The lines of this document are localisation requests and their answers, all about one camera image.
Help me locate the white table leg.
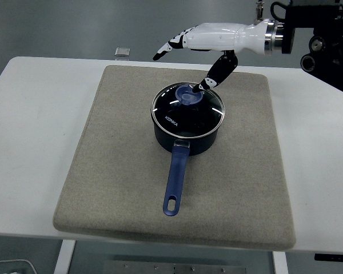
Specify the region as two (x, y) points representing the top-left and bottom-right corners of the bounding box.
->
(272, 251), (289, 274)
(53, 239), (77, 274)

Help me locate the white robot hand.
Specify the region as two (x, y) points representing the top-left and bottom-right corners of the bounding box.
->
(153, 19), (268, 94)

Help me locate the beige fabric mat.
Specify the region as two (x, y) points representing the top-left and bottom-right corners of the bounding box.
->
(53, 65), (297, 252)

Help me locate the black saucepan with blue handle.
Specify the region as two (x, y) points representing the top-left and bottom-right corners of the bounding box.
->
(153, 112), (218, 217)

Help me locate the glass pot lid blue knob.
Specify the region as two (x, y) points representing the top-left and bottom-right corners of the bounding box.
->
(150, 81), (226, 140)

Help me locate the black bar under table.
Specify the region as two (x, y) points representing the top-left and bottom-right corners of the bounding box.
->
(314, 253), (343, 262)

